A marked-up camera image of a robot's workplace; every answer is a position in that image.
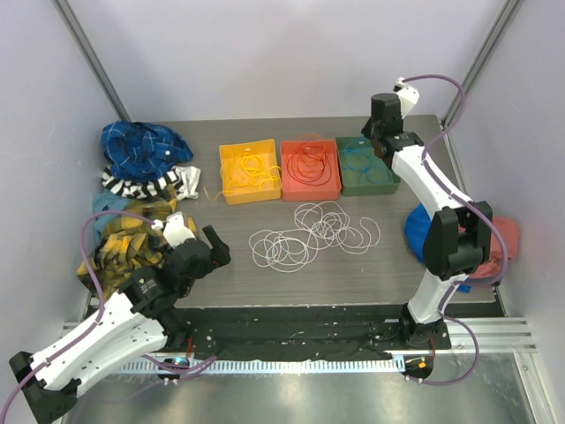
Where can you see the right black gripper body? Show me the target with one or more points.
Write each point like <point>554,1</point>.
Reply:
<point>376,133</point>

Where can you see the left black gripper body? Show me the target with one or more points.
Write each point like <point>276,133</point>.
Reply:
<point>209,267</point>

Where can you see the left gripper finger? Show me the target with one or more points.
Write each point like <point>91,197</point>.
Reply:
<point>221,255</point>
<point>212,237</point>

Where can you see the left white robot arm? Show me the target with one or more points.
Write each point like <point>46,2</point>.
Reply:
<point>138,318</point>

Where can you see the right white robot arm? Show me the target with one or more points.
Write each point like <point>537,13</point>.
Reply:
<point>459,238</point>

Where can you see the green plastic bin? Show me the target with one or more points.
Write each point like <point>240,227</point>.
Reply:
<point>362,172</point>

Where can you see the yellow plaid shirt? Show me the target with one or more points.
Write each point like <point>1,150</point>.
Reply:
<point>128,243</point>

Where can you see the black white striped cloth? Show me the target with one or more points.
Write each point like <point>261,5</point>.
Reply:
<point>184,180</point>

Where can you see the red plastic bin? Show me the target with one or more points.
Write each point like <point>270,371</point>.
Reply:
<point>310,170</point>

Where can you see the yellow plastic bin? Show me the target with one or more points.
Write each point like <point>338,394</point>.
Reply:
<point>250,172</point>

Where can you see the teal cloth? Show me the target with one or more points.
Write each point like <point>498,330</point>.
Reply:
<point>108,201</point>

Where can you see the blue cloth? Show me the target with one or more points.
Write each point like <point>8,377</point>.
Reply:
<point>415,229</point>

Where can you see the blue plaid shirt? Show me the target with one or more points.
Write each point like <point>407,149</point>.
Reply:
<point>141,152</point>

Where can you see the salmon pink cloth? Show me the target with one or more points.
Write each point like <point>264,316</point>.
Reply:
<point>508,228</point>

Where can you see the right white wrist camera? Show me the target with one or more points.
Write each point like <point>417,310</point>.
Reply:
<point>408,96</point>

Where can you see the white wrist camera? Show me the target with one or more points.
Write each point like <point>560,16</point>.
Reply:
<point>408,96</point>
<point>174,229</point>

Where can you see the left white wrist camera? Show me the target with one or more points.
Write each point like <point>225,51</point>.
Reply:
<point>174,229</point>

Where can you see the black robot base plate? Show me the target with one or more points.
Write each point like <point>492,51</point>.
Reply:
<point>308,333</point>

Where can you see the white slotted cable duct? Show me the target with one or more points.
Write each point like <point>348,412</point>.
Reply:
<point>231,367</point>

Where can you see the right aluminium frame post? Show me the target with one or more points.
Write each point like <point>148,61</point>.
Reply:
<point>501,24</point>

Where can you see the aluminium frame post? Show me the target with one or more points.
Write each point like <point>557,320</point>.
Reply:
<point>79,35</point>
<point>501,24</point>

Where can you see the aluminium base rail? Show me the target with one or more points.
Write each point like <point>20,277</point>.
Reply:
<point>494,335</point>

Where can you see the left aluminium frame post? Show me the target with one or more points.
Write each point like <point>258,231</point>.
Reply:
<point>79,35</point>

